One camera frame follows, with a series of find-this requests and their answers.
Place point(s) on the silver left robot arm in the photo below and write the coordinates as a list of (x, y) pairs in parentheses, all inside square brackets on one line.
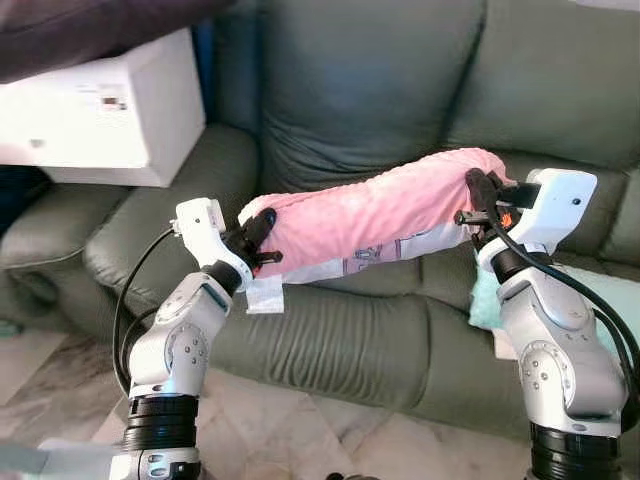
[(180, 350)]

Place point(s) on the dark green leather sofa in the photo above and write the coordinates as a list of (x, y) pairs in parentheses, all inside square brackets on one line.
[(380, 90)]

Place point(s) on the mint green dotted pillow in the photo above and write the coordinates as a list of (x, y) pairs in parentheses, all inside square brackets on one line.
[(615, 300)]

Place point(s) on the pink dotted pillow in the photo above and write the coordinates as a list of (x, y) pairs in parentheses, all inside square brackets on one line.
[(380, 210)]

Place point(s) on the dark brown cushion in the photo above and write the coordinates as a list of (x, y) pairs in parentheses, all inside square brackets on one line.
[(80, 30)]

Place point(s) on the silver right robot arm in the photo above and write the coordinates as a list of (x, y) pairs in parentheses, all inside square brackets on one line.
[(560, 350)]

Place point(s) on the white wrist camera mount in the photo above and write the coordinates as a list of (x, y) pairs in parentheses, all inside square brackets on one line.
[(200, 222), (555, 205)]

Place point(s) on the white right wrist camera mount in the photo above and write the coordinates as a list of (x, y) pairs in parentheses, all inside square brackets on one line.
[(555, 205)]

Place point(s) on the white drawer box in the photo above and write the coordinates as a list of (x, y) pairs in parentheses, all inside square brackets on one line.
[(100, 110)]

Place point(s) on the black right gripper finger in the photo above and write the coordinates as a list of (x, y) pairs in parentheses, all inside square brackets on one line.
[(482, 188)]

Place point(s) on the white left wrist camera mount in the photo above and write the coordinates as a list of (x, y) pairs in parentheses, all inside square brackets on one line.
[(200, 222)]

